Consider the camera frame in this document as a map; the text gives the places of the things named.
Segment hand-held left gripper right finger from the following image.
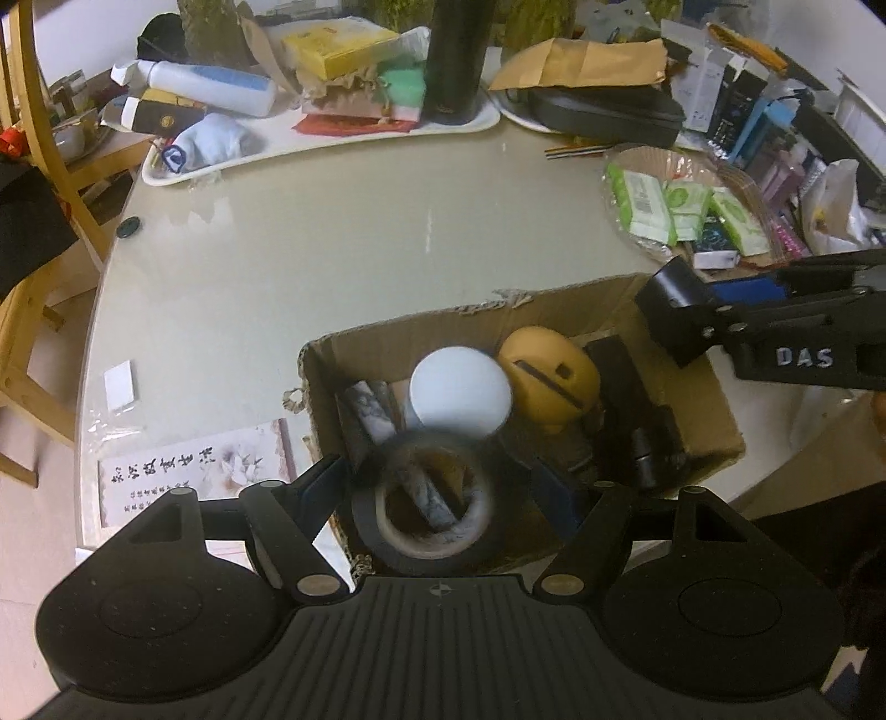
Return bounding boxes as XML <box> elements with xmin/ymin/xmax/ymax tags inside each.
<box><xmin>532</xmin><ymin>460</ymin><xmax>783</xmax><ymax>598</ymax></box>

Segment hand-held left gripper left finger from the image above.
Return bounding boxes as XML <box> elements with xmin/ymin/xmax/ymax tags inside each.
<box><xmin>104</xmin><ymin>453</ymin><xmax>351</xmax><ymax>603</ymax></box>

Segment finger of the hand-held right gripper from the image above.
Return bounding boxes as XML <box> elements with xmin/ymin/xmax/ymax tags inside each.
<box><xmin>633</xmin><ymin>258</ymin><xmax>745</xmax><ymax>368</ymax></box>
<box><xmin>713</xmin><ymin>248</ymin><xmax>886</xmax><ymax>304</ymax></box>

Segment black tape roll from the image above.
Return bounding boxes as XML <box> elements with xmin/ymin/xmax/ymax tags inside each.
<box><xmin>349</xmin><ymin>429</ymin><xmax>499</xmax><ymax>575</ymax></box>

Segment silver patterned sachet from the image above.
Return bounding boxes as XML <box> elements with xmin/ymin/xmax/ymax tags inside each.
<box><xmin>338</xmin><ymin>380</ymin><xmax>486</xmax><ymax>548</ymax></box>

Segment cardboard box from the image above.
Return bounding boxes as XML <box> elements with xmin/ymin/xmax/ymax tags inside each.
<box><xmin>280</xmin><ymin>273</ymin><xmax>747</xmax><ymax>575</ymax></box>

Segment orange toy figure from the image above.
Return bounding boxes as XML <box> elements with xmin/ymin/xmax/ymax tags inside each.
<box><xmin>498</xmin><ymin>325</ymin><xmax>602</xmax><ymax>434</ymax></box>

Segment white round jar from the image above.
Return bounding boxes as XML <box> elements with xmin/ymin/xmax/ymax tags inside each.
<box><xmin>405</xmin><ymin>344</ymin><xmax>514</xmax><ymax>440</ymax></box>

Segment dark blue packet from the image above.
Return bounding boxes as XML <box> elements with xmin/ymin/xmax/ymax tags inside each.
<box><xmin>692</xmin><ymin>218</ymin><xmax>741</xmax><ymax>257</ymax></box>

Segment green white tissue pack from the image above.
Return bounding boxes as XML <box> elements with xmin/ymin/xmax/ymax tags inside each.
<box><xmin>709</xmin><ymin>190</ymin><xmax>772</xmax><ymax>257</ymax></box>
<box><xmin>663</xmin><ymin>181</ymin><xmax>714</xmax><ymax>242</ymax></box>
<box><xmin>609</xmin><ymin>166</ymin><xmax>678</xmax><ymax>246</ymax></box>

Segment white plastic bag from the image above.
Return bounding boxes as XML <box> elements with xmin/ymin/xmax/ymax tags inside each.
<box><xmin>799</xmin><ymin>159</ymin><xmax>873</xmax><ymax>254</ymax></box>

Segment pink cosmetic tubes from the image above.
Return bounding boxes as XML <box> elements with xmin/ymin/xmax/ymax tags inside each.
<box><xmin>758</xmin><ymin>142</ymin><xmax>828</xmax><ymax>209</ymax></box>

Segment floral printed card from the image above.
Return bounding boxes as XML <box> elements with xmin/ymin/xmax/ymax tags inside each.
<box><xmin>97</xmin><ymin>419</ymin><xmax>306</xmax><ymax>531</ymax></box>

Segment green wet wipe packets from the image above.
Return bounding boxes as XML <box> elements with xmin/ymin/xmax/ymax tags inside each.
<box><xmin>601</xmin><ymin>142</ymin><xmax>807</xmax><ymax>268</ymax></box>

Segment light blue carton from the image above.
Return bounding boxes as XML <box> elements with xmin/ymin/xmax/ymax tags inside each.
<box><xmin>734</xmin><ymin>97</ymin><xmax>807</xmax><ymax>167</ymax></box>

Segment black carton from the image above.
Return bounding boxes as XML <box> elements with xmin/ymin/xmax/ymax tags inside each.
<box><xmin>709</xmin><ymin>69</ymin><xmax>769</xmax><ymax>150</ymax></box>

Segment white carton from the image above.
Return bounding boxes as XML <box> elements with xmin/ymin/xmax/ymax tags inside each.
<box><xmin>674</xmin><ymin>45</ymin><xmax>745</xmax><ymax>132</ymax></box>

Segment black case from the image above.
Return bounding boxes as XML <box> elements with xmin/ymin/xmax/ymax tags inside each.
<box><xmin>529</xmin><ymin>86</ymin><xmax>686</xmax><ymax>148</ymax></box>

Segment small white card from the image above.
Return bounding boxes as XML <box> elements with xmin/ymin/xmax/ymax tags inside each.
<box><xmin>104</xmin><ymin>361</ymin><xmax>138</xmax><ymax>409</ymax></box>

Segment yellow package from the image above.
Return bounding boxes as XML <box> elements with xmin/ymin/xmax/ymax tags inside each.
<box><xmin>706</xmin><ymin>20</ymin><xmax>790</xmax><ymax>74</ymax></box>

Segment brown paper envelope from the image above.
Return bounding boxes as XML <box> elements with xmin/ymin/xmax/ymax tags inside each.
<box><xmin>488</xmin><ymin>38</ymin><xmax>669</xmax><ymax>91</ymax></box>

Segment black thermos bottle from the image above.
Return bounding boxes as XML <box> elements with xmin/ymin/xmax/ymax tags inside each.
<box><xmin>422</xmin><ymin>0</ymin><xmax>496</xmax><ymax>126</ymax></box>

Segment white tray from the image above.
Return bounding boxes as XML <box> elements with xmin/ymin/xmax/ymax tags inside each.
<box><xmin>142</xmin><ymin>90</ymin><xmax>501</xmax><ymax>187</ymax></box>

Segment green sponge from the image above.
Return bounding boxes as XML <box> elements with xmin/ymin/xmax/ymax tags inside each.
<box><xmin>379</xmin><ymin>65</ymin><xmax>426</xmax><ymax>122</ymax></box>

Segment red packet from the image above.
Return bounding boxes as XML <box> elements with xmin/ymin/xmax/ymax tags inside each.
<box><xmin>294</xmin><ymin>114</ymin><xmax>420</xmax><ymax>136</ymax></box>

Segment white blue sock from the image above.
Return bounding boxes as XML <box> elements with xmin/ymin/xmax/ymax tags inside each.
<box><xmin>162</xmin><ymin>114</ymin><xmax>260</xmax><ymax>174</ymax></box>

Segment crumpled brown paper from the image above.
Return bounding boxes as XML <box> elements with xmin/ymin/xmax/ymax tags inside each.
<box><xmin>301</xmin><ymin>73</ymin><xmax>389</xmax><ymax>119</ymax></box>

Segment black cloth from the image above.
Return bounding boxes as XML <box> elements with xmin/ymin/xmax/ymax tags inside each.
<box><xmin>0</xmin><ymin>156</ymin><xmax>80</xmax><ymax>299</ymax></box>

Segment black gold tube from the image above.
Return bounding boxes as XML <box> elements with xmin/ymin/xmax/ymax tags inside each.
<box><xmin>100</xmin><ymin>97</ymin><xmax>209</xmax><ymax>136</ymax></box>

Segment wooden side stand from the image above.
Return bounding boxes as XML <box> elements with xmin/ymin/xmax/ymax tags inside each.
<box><xmin>62</xmin><ymin>128</ymin><xmax>157</xmax><ymax>209</ymax></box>

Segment glass vase with bamboo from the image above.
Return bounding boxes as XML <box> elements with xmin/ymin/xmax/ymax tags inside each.
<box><xmin>360</xmin><ymin>0</ymin><xmax>437</xmax><ymax>25</ymax></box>

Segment white blue lotion bottle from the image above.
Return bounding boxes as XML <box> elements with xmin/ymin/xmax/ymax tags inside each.
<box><xmin>111</xmin><ymin>59</ymin><xmax>278</xmax><ymax>119</ymax></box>

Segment yellow box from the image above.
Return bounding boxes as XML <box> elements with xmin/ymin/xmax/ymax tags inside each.
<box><xmin>282</xmin><ymin>24</ymin><xmax>403</xmax><ymax>80</ymax></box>

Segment wooden chair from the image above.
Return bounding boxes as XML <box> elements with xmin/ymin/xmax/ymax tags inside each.
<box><xmin>0</xmin><ymin>0</ymin><xmax>132</xmax><ymax>489</ymax></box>

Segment white cup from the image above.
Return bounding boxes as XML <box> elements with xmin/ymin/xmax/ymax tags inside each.
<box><xmin>51</xmin><ymin>114</ymin><xmax>101</xmax><ymax>163</ymax></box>

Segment brown paper bag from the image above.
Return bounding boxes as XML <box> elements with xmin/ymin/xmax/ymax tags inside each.
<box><xmin>239</xmin><ymin>14</ymin><xmax>302</xmax><ymax>94</ymax></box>

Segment small glass jars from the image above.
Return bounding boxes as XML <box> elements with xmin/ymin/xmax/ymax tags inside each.
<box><xmin>48</xmin><ymin>69</ymin><xmax>94</xmax><ymax>115</ymax></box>

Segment glass vase with dried flowers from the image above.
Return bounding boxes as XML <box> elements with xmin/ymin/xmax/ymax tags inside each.
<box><xmin>176</xmin><ymin>0</ymin><xmax>254</xmax><ymax>66</ymax></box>

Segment black round hat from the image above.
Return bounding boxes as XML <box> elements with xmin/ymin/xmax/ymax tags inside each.
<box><xmin>137</xmin><ymin>12</ymin><xmax>191</xmax><ymax>62</ymax></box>

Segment rope wrapped vase with bamboo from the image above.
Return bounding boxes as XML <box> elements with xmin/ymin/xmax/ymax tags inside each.
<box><xmin>502</xmin><ymin>0</ymin><xmax>579</xmax><ymax>49</ymax></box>

